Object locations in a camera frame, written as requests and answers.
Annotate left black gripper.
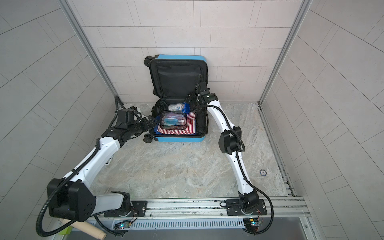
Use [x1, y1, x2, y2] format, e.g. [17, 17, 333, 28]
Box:
[126, 115, 159, 137]

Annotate clear jar with blue lid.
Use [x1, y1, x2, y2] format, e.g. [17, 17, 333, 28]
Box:
[168, 103, 190, 114]

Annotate clear toiletry pouch black trim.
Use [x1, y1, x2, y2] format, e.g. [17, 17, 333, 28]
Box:
[160, 111, 188, 130]

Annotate blue suitcase with black lining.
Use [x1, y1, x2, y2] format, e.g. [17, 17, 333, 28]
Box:
[143, 55, 209, 143]

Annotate red white striped garment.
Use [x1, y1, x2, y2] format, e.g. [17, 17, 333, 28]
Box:
[155, 113, 196, 135]

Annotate blue shirt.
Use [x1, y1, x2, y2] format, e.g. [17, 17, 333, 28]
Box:
[155, 125, 196, 136]

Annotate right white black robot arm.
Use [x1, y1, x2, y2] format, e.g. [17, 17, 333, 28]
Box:
[195, 83, 274, 218]

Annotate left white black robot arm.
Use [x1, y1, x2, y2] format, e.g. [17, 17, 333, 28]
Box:
[36, 107, 156, 237]

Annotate small round blue sticker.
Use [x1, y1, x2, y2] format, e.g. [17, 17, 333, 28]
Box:
[260, 170, 267, 177]

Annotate left circuit board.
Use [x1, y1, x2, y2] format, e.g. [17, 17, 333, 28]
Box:
[114, 221, 132, 230]

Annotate circuit board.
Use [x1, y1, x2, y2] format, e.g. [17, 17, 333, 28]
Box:
[243, 218, 261, 234]
[114, 221, 132, 230]

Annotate green block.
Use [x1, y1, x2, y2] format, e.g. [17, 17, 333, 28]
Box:
[59, 226, 73, 236]

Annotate right circuit board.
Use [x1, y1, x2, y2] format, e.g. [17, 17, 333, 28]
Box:
[243, 218, 261, 234]

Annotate beige cylinder handle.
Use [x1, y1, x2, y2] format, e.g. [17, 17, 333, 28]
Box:
[70, 222, 107, 240]

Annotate aluminium mounting rail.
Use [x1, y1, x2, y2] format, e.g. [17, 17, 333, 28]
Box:
[64, 197, 310, 221]

